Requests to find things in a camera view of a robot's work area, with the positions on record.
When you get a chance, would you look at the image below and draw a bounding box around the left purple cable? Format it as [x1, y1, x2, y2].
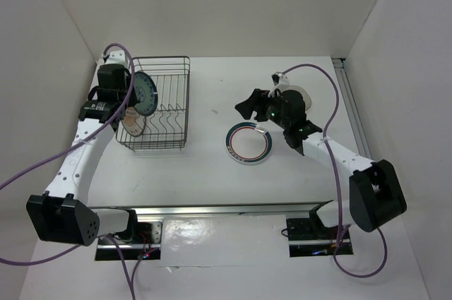
[0, 42, 153, 299]

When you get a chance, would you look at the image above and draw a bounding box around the aluminium rail right side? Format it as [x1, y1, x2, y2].
[331, 56, 389, 211]

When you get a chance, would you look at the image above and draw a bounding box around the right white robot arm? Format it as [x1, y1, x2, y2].
[235, 89, 407, 238]

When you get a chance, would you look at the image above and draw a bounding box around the grey wire dish rack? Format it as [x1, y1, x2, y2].
[116, 56, 191, 151]

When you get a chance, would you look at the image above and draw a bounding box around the clear grey glass plate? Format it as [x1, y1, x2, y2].
[286, 85, 312, 112]

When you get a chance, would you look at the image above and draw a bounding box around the aluminium rail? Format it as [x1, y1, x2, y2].
[93, 200, 338, 218]
[331, 56, 389, 211]

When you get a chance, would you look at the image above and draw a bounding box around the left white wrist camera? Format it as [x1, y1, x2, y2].
[102, 50, 129, 67]

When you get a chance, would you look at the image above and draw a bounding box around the blue patterned plate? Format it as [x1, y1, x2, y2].
[133, 71, 158, 116]

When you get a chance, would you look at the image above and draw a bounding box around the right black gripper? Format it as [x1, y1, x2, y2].
[235, 88, 290, 129]

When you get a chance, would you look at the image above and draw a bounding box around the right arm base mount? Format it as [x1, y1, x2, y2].
[280, 202, 338, 258]

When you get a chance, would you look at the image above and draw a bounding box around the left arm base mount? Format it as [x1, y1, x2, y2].
[95, 220, 163, 261]

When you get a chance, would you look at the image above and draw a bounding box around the purple cable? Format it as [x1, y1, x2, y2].
[282, 64, 388, 278]
[0, 42, 153, 299]

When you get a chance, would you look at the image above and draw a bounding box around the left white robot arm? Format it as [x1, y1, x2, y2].
[26, 64, 139, 246]

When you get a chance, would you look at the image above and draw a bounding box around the teal red rimmed plate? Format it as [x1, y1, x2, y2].
[225, 121, 273, 165]

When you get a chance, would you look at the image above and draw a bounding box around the aluminium rail front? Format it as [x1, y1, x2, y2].
[93, 200, 338, 218]

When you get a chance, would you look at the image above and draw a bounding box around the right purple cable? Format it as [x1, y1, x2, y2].
[282, 64, 388, 278]

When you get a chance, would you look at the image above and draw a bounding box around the orange sunburst plate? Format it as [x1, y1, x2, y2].
[121, 107, 146, 137]

